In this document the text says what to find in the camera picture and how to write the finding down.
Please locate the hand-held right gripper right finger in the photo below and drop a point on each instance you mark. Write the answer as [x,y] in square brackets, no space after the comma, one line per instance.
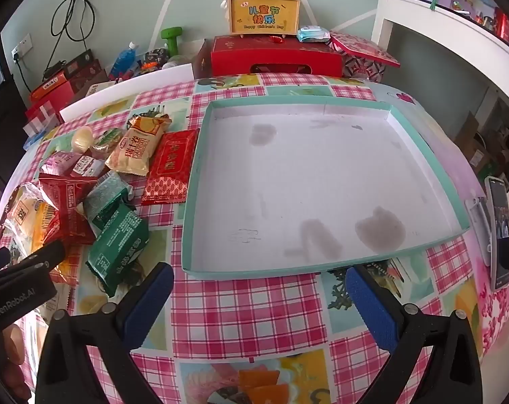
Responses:
[372,307]

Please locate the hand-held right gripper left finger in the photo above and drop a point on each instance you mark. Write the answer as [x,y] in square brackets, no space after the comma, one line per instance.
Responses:
[147,303]

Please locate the orange yellow snack packet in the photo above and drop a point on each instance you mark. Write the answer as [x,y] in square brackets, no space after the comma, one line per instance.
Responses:
[20,210]

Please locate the purple cake roll packet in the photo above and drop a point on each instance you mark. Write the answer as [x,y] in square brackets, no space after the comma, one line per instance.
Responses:
[58,163]

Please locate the round pale pastry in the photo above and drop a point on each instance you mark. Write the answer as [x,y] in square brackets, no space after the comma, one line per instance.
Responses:
[81,139]

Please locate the green-wrapped rice cracker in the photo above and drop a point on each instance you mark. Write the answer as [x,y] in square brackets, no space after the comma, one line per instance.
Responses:
[105,143]

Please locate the teal shallow cardboard tray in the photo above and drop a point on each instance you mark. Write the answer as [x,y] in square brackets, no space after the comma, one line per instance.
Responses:
[313,185]

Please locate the person's left hand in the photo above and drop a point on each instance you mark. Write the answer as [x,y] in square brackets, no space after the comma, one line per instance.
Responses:
[15,357]

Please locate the clear yellow cake packet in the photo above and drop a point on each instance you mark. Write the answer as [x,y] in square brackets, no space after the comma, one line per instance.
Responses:
[41,227]

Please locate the red square snack packet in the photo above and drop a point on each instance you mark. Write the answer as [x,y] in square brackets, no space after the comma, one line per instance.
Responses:
[71,229]
[69,193]

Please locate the dark green snack packet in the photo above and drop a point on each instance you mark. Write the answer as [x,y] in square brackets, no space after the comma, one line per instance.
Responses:
[115,244]

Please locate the silver green snack packet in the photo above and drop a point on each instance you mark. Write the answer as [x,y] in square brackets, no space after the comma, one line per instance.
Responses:
[107,195]

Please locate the checkered cake-print tablecloth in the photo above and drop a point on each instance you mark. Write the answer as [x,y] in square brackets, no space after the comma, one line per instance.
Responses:
[254,324]

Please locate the clear plastic box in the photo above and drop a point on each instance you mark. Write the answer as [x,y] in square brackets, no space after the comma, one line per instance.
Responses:
[39,128]

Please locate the black cabinet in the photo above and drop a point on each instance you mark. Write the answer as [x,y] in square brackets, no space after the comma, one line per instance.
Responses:
[1,126]

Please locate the white phone holder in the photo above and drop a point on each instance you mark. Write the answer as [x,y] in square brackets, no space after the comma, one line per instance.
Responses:
[479,227]

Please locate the red gold-patterned snack packet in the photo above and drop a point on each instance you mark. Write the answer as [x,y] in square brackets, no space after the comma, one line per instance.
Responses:
[168,168]

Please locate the cream cake roll packet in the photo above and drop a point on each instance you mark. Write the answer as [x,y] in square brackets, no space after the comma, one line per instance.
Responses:
[132,151]

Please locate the smartphone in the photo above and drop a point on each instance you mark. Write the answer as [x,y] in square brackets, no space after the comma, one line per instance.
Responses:
[500,235]

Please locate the orange flat box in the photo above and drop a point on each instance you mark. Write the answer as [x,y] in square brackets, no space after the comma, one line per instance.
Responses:
[52,86]

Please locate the small white yellow box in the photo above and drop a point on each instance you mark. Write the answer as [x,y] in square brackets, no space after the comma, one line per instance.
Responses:
[98,89]

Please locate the white foam board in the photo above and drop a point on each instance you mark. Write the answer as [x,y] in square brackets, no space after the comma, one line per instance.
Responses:
[123,90]

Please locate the brown red box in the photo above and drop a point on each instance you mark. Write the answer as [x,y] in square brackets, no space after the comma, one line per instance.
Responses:
[90,76]

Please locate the black power adapter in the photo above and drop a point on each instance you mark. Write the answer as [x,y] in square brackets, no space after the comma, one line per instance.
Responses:
[54,69]

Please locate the brown cardboard boxes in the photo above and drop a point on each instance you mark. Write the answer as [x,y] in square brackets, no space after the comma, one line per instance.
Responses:
[469,139]

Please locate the dark flat box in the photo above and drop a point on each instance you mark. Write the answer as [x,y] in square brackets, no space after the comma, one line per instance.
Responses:
[79,61]

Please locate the blue plastic bottle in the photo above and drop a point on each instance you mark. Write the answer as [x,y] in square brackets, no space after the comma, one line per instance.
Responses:
[123,61]

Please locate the dark toy pile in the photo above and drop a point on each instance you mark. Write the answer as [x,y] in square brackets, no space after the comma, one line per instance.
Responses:
[153,59]

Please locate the patterned box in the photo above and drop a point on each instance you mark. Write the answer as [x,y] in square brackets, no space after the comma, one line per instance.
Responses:
[364,72]

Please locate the clear plastic jar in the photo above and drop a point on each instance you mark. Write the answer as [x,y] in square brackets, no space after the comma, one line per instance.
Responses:
[178,61]

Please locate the open brown cardboard box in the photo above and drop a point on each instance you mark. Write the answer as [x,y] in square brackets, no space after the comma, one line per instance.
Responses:
[204,59]

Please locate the green dumbbell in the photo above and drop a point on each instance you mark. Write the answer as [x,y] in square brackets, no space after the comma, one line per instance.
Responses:
[171,38]

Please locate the red patterned box lid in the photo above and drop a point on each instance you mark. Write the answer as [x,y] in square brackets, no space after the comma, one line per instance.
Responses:
[359,48]

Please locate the red gift box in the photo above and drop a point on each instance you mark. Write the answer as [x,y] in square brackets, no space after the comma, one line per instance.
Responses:
[275,54]

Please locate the light blue wet wipes pack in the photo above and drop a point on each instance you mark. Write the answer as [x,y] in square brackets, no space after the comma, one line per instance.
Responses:
[313,33]

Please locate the white shelf unit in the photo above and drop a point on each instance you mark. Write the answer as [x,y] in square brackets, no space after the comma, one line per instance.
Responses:
[448,25]

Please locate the white wall socket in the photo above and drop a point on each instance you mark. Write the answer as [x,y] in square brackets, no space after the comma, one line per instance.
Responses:
[22,46]

